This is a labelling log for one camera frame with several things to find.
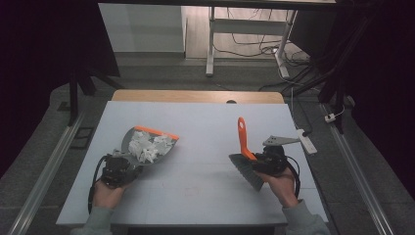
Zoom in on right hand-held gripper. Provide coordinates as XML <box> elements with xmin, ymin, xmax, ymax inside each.
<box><xmin>253</xmin><ymin>135</ymin><xmax>301</xmax><ymax>178</ymax></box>

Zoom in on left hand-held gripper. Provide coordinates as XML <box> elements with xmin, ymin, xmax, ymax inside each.
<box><xmin>99</xmin><ymin>148</ymin><xmax>145</xmax><ymax>189</ymax></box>

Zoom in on grey dustpan with orange edge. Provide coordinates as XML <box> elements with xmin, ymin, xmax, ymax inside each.
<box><xmin>120</xmin><ymin>125</ymin><xmax>180</xmax><ymax>166</ymax></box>

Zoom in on grey brush with orange handle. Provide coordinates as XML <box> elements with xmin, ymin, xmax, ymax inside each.
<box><xmin>228</xmin><ymin>117</ymin><xmax>265</xmax><ymax>193</ymax></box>

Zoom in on white paper scraps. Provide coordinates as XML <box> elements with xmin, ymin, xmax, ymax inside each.
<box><xmin>127</xmin><ymin>130</ymin><xmax>177</xmax><ymax>165</ymax></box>

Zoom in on person's left hand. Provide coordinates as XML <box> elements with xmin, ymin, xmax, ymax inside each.
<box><xmin>92</xmin><ymin>179</ymin><xmax>131</xmax><ymax>210</ymax></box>

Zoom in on person's right hand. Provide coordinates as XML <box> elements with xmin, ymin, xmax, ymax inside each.
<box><xmin>255</xmin><ymin>167</ymin><xmax>300</xmax><ymax>209</ymax></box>

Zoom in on white power strip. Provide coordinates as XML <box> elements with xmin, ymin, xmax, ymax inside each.
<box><xmin>296</xmin><ymin>128</ymin><xmax>318</xmax><ymax>156</ymax></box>

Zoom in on white table cover board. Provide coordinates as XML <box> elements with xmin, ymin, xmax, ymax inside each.
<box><xmin>56</xmin><ymin>100</ymin><xmax>329</xmax><ymax>227</ymax></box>

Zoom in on black tripod stand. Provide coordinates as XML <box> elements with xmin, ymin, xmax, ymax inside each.
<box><xmin>57</xmin><ymin>65</ymin><xmax>125</xmax><ymax>126</ymax></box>

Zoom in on wooden table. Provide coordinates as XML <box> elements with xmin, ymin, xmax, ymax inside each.
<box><xmin>111</xmin><ymin>89</ymin><xmax>286</xmax><ymax>105</ymax></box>

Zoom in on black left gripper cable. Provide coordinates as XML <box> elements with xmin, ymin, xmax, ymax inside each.
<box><xmin>87</xmin><ymin>155</ymin><xmax>109</xmax><ymax>214</ymax></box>

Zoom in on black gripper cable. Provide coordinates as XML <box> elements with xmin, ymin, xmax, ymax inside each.
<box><xmin>285</xmin><ymin>156</ymin><xmax>301</xmax><ymax>199</ymax></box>
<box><xmin>87</xmin><ymin>155</ymin><xmax>109</xmax><ymax>214</ymax></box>

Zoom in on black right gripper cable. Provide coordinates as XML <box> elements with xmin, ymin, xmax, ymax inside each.
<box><xmin>285</xmin><ymin>156</ymin><xmax>301</xmax><ymax>199</ymax></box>

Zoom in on metal floor rail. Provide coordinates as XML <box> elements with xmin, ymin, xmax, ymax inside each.
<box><xmin>321</xmin><ymin>104</ymin><xmax>395</xmax><ymax>235</ymax></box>
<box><xmin>8</xmin><ymin>111</ymin><xmax>86</xmax><ymax>235</ymax></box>

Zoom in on black camera stand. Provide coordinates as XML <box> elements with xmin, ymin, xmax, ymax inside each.
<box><xmin>283</xmin><ymin>16</ymin><xmax>373</xmax><ymax>135</ymax></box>

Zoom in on black floor cables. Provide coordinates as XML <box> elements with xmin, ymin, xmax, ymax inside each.
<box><xmin>213</xmin><ymin>8</ymin><xmax>314</xmax><ymax>92</ymax></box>

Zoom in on white desk frame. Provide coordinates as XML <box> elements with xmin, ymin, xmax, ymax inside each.
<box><xmin>205</xmin><ymin>6</ymin><xmax>300</xmax><ymax>79</ymax></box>

